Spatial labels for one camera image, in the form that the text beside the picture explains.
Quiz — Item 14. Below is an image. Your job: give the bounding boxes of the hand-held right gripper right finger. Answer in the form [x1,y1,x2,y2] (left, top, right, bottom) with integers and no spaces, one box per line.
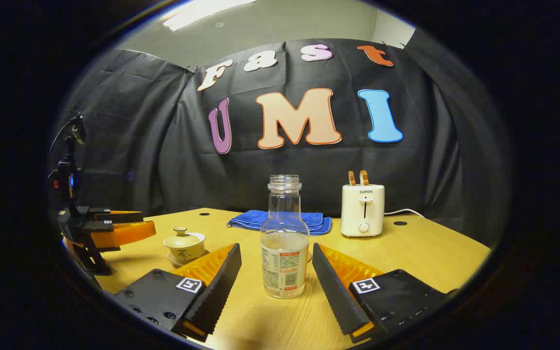
[312,243,458,344]

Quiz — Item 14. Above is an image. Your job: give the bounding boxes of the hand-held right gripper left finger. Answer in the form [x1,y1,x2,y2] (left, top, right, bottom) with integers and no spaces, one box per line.
[113,243,242,342]

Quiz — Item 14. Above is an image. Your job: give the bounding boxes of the cream ceramic teacup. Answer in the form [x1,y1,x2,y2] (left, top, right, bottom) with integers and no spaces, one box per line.
[164,232,207,262]

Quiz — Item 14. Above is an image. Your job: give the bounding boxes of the cream ceramic teacup lid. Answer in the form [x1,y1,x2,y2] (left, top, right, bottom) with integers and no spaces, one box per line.
[164,227,203,248]

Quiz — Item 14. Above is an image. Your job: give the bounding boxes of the clear plastic water bottle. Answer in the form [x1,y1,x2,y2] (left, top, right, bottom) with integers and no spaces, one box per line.
[260,175,310,299]

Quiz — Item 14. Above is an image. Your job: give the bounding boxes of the black backdrop cloth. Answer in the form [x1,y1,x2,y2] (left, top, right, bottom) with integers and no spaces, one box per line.
[54,38,511,248]

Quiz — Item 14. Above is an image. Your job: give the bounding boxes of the blue folded towel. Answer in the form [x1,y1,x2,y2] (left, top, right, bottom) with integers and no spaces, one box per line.
[227,210,332,236]

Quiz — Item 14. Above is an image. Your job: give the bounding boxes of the white toaster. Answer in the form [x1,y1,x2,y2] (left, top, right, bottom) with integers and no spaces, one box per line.
[341,184,385,238]

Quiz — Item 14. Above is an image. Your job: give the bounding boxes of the ceiling light panel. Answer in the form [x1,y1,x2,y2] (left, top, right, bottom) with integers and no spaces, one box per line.
[163,0,257,32]

